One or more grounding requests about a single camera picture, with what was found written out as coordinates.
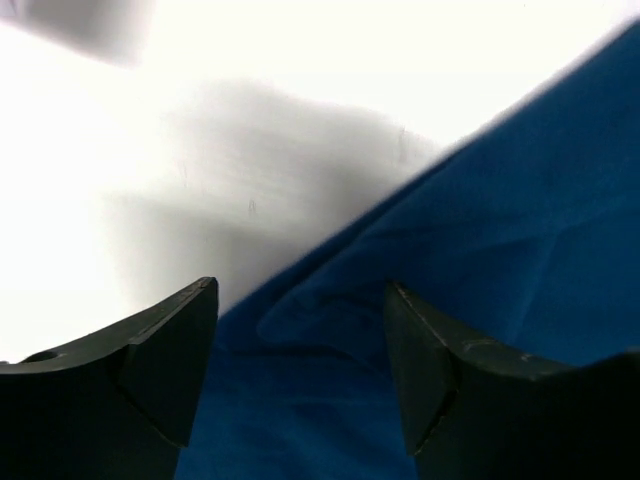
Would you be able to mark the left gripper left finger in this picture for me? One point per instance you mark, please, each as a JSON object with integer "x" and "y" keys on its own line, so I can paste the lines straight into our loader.
{"x": 119, "y": 403}

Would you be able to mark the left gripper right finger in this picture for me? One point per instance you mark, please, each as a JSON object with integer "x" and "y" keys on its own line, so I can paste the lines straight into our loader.
{"x": 473, "y": 407}

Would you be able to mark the blue t shirt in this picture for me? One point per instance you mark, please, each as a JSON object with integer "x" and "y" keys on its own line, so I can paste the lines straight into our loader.
{"x": 528, "y": 234}

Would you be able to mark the white t shirt stack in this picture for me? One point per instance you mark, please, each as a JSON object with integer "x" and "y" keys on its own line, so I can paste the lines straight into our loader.
{"x": 113, "y": 31}

